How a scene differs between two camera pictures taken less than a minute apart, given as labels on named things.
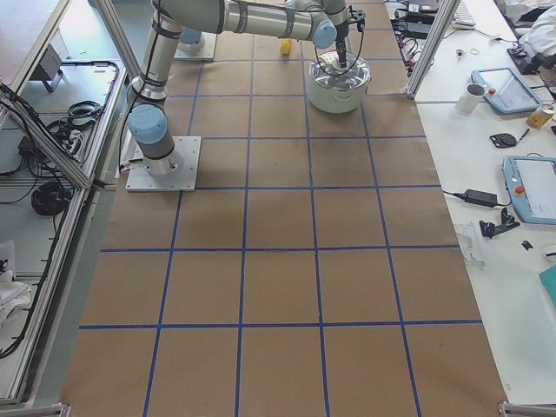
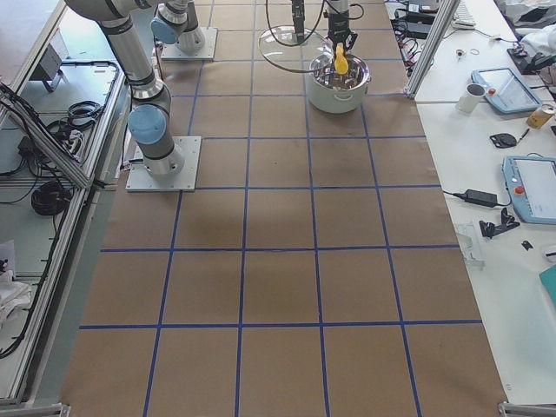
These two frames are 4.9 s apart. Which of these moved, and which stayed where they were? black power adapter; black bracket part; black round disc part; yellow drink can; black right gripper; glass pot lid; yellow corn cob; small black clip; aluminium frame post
Moved: black right gripper; yellow corn cob; glass pot lid
Stayed: yellow drink can; small black clip; aluminium frame post; black power adapter; black bracket part; black round disc part
